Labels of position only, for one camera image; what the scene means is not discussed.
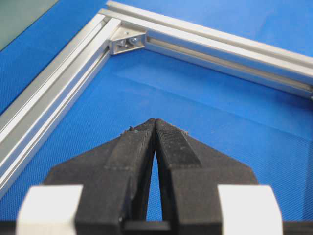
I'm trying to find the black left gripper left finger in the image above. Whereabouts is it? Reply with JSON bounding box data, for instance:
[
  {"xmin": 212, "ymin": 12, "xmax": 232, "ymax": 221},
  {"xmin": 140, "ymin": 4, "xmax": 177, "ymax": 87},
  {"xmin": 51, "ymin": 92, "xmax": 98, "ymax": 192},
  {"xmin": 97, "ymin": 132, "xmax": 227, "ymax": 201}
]
[{"xmin": 16, "ymin": 118, "xmax": 157, "ymax": 235}]

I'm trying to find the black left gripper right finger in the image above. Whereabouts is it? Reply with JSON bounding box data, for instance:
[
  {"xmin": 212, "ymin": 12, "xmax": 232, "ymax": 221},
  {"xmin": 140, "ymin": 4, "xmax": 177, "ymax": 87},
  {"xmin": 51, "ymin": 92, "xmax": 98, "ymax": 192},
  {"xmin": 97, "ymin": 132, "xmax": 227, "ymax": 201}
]
[{"xmin": 155, "ymin": 118, "xmax": 284, "ymax": 235}]

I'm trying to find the blue mesh cloth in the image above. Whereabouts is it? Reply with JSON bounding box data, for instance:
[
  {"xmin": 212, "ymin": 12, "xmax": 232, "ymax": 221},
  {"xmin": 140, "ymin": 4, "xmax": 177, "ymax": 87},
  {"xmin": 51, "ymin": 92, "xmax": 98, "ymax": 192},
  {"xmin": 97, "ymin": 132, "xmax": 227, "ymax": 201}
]
[{"xmin": 0, "ymin": 0, "xmax": 313, "ymax": 220}]

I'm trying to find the aluminium extrusion frame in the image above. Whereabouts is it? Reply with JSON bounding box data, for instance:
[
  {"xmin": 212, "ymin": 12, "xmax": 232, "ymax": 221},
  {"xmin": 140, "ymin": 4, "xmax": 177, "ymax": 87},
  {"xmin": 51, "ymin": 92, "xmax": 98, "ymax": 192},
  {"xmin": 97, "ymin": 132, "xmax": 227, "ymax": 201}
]
[{"xmin": 0, "ymin": 1, "xmax": 313, "ymax": 195}]

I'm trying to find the aluminium corner bracket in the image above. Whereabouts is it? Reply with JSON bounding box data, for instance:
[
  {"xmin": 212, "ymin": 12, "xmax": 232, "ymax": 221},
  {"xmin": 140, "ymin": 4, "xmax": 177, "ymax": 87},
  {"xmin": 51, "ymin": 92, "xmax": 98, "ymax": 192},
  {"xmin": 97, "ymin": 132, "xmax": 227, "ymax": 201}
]
[{"xmin": 109, "ymin": 26, "xmax": 146, "ymax": 55}]

